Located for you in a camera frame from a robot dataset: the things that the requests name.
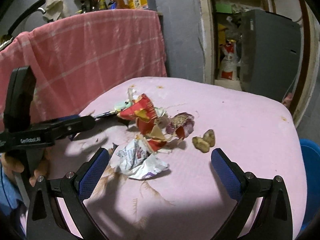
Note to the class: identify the green paper box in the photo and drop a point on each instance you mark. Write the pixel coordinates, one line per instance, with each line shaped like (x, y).
(224, 7)

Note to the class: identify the yellow plastic bag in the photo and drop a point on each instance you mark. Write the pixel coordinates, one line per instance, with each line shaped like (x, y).
(221, 33)

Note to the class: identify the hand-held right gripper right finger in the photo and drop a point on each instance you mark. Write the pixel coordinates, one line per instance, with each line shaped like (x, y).
(226, 172)

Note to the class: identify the beige paper scrap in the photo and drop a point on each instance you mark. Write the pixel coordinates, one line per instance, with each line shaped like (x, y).
(131, 93)

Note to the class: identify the black metal faucet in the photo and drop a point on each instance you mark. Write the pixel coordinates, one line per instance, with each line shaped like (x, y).
(27, 13)

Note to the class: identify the purple onion half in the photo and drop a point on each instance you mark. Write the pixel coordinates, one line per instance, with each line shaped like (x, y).
(181, 120)

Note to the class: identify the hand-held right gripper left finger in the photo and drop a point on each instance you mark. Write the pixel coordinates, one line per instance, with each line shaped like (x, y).
(93, 172)

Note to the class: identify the pink checked towel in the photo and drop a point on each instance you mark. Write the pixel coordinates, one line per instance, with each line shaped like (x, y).
(87, 55)

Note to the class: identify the dark glass bottle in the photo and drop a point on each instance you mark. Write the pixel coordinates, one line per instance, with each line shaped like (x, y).
(83, 8)
(91, 5)

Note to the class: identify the small pink cloth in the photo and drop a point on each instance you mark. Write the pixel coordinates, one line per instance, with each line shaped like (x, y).
(288, 100)

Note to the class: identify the blue plastic bin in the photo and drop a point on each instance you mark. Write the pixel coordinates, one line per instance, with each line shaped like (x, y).
(311, 180)

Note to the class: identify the white plastic wrapper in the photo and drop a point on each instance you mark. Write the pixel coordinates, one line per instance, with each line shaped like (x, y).
(135, 160)

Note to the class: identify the red and white sack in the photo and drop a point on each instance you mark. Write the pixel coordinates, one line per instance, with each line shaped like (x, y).
(228, 65)

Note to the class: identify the beige cloth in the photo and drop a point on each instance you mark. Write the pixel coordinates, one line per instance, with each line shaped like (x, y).
(53, 3)

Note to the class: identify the torn red snack packet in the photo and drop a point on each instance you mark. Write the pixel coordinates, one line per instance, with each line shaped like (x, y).
(142, 107)

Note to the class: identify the yellow bottle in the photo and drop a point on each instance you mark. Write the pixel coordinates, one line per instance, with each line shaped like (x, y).
(103, 4)

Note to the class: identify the cream door frame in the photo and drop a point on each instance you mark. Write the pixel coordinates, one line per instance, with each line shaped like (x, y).
(206, 30)

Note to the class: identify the person's left hand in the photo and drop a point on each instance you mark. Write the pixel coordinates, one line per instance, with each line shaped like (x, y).
(37, 178)

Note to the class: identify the clear plastic bag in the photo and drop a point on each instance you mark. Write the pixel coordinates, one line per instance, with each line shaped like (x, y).
(233, 30)

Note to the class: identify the blue bottle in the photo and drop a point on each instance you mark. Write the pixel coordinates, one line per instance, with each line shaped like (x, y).
(111, 3)

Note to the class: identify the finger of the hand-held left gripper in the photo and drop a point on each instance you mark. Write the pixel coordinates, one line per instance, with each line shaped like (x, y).
(72, 126)
(70, 117)

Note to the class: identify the silver green foil wrapper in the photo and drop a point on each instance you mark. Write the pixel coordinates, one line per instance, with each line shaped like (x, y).
(122, 104)

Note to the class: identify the grey appliance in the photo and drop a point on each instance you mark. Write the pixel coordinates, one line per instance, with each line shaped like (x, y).
(270, 55)

